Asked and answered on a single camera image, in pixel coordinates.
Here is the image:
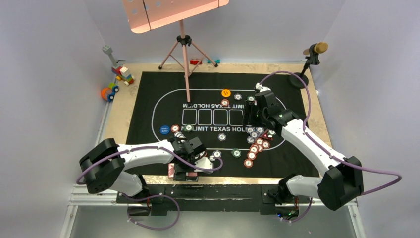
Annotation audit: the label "blue poker chip stack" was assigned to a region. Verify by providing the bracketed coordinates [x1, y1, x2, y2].
[212, 150, 222, 158]

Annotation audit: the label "yellow big blind button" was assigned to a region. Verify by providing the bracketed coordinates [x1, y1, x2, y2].
[221, 89, 231, 98]

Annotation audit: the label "lone blue chip mid-table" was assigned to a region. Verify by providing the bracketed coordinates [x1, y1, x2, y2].
[217, 133, 227, 141]

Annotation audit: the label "small red toy block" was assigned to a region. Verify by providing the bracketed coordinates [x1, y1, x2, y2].
[189, 58, 203, 65]

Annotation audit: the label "aluminium mounting rail frame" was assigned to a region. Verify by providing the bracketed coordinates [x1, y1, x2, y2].
[69, 184, 360, 221]

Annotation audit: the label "red playing card box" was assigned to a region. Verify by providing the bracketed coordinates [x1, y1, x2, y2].
[168, 163, 200, 179]

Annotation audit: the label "green poker chip stack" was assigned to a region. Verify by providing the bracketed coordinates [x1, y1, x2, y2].
[231, 148, 242, 158]

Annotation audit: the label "gold microphone on stand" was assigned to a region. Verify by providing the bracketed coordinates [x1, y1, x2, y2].
[288, 42, 328, 89]

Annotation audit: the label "pink music stand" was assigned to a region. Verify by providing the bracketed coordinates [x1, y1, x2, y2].
[122, 0, 229, 103]

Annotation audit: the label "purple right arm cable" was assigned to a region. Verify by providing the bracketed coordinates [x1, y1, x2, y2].
[258, 70, 403, 223]

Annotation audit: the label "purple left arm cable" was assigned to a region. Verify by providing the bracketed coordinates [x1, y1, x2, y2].
[76, 146, 224, 231]

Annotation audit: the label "red triangular all-in marker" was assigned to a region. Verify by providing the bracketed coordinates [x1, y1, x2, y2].
[259, 131, 272, 141]

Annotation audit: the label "blue chips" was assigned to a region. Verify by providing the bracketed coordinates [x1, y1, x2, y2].
[246, 127, 265, 144]
[174, 131, 187, 141]
[234, 93, 242, 101]

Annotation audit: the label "small teal toy block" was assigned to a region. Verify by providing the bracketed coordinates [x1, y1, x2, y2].
[207, 59, 220, 67]

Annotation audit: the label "colourful toy block train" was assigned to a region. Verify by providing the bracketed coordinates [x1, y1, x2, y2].
[111, 66, 135, 86]

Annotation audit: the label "blue small blind button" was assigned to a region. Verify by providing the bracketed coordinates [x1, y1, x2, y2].
[159, 125, 171, 135]

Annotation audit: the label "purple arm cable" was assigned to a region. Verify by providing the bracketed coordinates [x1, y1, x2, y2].
[76, 146, 224, 231]
[258, 70, 403, 223]

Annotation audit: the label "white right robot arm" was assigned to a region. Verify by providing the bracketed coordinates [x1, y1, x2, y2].
[243, 83, 364, 211]

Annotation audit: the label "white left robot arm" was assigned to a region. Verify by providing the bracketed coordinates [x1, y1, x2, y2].
[76, 135, 220, 203]

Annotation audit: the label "black poker table mat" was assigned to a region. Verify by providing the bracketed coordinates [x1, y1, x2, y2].
[125, 72, 318, 178]

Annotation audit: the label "grey toy block tower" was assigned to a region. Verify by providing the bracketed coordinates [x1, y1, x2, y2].
[102, 45, 118, 67]

